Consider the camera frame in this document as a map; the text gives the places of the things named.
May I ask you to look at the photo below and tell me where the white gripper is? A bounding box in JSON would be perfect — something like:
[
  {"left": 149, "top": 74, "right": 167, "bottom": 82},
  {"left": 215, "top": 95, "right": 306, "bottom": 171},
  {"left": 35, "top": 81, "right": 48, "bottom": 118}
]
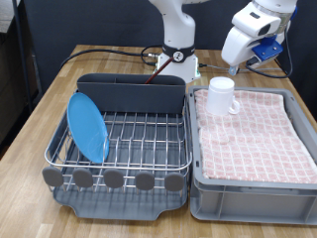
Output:
[{"left": 220, "top": 27, "right": 263, "bottom": 75}]

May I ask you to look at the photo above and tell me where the blue plate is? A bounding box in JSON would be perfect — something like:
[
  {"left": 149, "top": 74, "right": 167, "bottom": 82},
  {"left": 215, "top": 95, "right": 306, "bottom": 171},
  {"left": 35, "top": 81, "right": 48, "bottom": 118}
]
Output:
[{"left": 66, "top": 92, "right": 110, "bottom": 165}]

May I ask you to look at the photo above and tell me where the gray dish drying rack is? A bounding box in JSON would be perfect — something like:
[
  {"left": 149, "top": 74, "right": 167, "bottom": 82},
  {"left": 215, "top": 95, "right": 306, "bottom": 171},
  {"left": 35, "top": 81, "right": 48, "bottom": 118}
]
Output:
[{"left": 53, "top": 88, "right": 191, "bottom": 222}]

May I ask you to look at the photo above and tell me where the white plastic mug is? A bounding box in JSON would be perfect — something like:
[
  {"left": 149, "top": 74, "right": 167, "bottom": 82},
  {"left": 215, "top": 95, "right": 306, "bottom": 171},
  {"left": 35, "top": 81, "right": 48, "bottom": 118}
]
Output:
[{"left": 205, "top": 76, "right": 242, "bottom": 117}]

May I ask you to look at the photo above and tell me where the pink checked cloth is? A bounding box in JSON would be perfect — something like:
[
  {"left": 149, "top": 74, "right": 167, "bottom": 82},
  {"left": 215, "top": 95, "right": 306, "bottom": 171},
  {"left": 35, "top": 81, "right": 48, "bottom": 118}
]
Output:
[{"left": 193, "top": 88, "right": 317, "bottom": 184}]

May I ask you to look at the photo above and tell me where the dark gray cutlery holder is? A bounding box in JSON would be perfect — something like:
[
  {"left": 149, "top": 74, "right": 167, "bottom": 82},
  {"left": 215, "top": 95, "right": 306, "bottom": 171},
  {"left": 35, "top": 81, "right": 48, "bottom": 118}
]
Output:
[{"left": 76, "top": 72, "right": 186, "bottom": 115}]

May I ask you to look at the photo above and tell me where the gray plastic crate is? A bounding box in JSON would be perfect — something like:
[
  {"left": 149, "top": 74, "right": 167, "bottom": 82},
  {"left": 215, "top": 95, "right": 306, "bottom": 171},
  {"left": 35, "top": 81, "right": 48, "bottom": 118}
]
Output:
[{"left": 186, "top": 84, "right": 317, "bottom": 226}]

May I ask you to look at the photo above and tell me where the black backdrop curtain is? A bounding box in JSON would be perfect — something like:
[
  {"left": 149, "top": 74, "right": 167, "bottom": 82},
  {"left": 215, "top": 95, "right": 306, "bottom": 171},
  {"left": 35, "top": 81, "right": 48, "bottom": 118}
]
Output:
[{"left": 19, "top": 0, "right": 317, "bottom": 120}]

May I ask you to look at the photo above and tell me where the black metal pole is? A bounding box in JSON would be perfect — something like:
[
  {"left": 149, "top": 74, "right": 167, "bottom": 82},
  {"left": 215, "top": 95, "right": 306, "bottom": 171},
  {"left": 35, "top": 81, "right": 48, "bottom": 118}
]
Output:
[{"left": 11, "top": 0, "right": 34, "bottom": 113}]

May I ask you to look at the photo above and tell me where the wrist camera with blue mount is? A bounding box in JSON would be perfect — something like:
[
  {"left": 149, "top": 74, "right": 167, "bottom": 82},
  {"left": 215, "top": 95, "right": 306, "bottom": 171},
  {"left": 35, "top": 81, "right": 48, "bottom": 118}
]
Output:
[{"left": 246, "top": 35, "right": 284, "bottom": 65}]

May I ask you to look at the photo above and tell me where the blue cable clip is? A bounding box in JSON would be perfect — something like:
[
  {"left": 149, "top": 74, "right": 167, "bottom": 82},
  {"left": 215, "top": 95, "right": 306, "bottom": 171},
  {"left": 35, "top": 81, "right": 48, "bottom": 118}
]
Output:
[{"left": 289, "top": 5, "right": 298, "bottom": 22}]

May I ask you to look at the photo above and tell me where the metal wire dish rack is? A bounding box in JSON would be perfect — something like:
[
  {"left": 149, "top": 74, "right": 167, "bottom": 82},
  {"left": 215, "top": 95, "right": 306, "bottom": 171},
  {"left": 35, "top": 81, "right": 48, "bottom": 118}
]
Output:
[{"left": 44, "top": 88, "right": 193, "bottom": 194}]

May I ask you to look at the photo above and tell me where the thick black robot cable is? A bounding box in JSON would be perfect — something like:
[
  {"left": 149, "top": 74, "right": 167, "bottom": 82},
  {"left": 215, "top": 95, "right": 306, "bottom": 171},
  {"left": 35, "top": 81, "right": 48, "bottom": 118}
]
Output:
[{"left": 58, "top": 44, "right": 163, "bottom": 70}]

